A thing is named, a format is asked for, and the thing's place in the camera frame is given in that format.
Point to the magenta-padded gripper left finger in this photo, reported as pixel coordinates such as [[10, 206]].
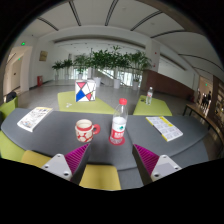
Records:
[[68, 166]]

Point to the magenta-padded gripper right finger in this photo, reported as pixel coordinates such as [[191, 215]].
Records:
[[155, 166]]

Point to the red-capped clear water bottle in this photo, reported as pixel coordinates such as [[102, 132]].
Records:
[[118, 128]]

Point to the small clear water bottle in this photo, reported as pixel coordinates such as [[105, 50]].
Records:
[[149, 97]]

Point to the red and white mug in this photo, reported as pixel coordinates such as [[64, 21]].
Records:
[[84, 130]]

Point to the yellow and white booklet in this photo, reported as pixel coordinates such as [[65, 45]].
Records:
[[165, 128]]

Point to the flat round red coaster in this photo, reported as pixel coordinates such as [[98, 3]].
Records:
[[111, 141]]

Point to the colourful printed magazine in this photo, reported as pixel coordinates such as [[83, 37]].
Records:
[[35, 119]]

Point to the small lime green low table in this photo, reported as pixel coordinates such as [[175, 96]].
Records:
[[160, 108]]

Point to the large lime green low table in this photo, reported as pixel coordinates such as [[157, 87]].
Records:
[[100, 107]]

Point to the wooden bench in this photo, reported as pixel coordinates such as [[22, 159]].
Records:
[[200, 115]]

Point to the white red blue cube box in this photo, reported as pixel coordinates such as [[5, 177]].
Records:
[[85, 90]]

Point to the person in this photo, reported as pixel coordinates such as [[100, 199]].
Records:
[[203, 100], [209, 98]]

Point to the lime green armchair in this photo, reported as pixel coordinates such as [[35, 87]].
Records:
[[8, 108]]

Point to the red fire cabinet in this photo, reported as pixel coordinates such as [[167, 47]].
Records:
[[39, 81]]

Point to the black chair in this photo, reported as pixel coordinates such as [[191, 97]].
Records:
[[11, 96]]

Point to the row of green potted plants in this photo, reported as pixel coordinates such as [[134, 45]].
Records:
[[103, 60]]

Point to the green exit sign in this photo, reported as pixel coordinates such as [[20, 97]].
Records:
[[23, 43]]

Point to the framed wall picture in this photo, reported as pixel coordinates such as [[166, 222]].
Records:
[[43, 55]]

